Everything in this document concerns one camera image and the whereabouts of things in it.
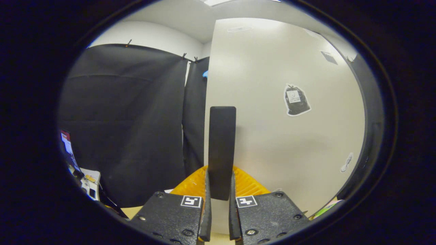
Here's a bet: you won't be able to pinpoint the black cabinet door handle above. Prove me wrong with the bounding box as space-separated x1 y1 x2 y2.
208 106 236 201

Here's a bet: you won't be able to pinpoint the bright display screen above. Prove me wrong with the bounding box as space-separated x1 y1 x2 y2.
61 130 77 170

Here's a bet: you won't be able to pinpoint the beige cabinet door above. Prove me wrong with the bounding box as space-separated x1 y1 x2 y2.
203 18 367 235

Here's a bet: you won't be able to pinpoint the black backdrop cloth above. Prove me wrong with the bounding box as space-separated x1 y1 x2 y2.
58 44 210 209

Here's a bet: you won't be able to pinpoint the white side table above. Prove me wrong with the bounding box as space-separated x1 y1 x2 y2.
79 168 102 201

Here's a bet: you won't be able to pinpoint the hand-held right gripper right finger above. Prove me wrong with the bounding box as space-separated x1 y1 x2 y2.
229 166 310 245

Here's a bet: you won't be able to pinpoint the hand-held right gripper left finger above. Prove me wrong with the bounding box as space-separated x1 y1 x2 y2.
130 166 213 245

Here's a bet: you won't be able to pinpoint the ceiling light panel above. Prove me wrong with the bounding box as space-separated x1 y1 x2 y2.
203 0 283 6

